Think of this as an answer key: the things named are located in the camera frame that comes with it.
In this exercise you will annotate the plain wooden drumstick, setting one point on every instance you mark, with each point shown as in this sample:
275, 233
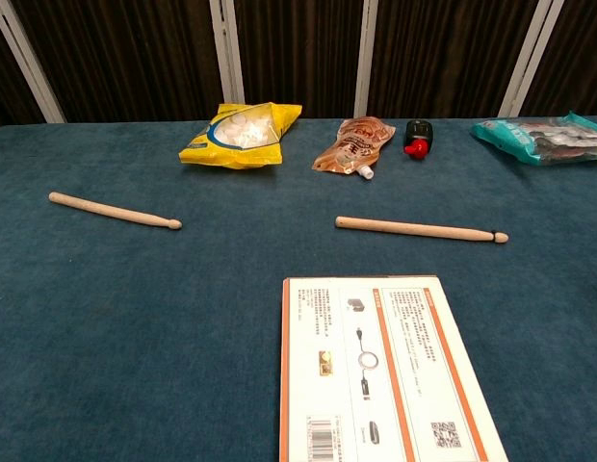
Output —
115, 212

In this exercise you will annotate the orange spouted sauce pouch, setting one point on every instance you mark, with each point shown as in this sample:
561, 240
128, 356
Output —
351, 149

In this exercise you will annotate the yellow snack bag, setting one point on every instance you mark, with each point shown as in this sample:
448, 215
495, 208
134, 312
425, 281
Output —
241, 144

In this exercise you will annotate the black bottle with red cap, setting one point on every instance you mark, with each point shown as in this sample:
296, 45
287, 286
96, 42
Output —
416, 135

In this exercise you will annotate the white instruction card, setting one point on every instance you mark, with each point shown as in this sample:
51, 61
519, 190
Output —
375, 375

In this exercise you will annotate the dark brown pleated curtain panel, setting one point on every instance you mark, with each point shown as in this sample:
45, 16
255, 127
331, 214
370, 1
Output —
448, 53
125, 58
578, 53
5, 86
298, 53

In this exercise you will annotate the blue velvet table cover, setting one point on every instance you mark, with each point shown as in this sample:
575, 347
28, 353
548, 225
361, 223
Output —
135, 313

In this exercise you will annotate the teal snack bag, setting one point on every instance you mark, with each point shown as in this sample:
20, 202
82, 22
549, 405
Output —
534, 137

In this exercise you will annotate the white screen frame post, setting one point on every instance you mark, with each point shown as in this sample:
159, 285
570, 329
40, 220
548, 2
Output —
367, 58
30, 67
529, 58
226, 48

